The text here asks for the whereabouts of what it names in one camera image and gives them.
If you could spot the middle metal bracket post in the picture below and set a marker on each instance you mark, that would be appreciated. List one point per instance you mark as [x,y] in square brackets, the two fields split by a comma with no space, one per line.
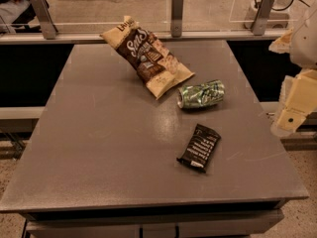
[176,18]

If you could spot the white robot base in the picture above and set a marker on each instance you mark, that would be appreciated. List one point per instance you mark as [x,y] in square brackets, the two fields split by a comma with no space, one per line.
[278,17]

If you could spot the black rxbar chocolate wrapper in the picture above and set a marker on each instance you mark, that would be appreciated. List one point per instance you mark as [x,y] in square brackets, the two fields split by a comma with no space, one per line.
[200,148]

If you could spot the right metal bracket post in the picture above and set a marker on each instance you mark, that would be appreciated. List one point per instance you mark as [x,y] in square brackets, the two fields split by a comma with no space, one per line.
[260,22]

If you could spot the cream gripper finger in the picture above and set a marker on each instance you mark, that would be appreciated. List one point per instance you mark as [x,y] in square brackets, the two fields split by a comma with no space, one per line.
[282,44]
[297,100]

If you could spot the left metal bracket post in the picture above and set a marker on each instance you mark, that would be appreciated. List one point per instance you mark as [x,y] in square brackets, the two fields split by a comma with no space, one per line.
[41,9]

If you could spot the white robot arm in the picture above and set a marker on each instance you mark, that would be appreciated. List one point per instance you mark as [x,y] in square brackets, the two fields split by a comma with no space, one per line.
[303,46]

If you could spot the brown and cream chips bag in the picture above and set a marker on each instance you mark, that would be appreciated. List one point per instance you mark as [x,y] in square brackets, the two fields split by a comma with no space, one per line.
[153,62]

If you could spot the clear acrylic barrier panel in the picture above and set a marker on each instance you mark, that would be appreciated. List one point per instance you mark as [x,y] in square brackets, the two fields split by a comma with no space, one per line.
[200,17]

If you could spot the metal bracket post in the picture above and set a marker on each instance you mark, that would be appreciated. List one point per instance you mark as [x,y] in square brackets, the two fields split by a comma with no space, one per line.
[260,22]
[176,18]
[41,9]

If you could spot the grey table drawer frame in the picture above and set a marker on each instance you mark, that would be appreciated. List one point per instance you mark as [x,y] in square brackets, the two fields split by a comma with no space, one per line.
[219,225]

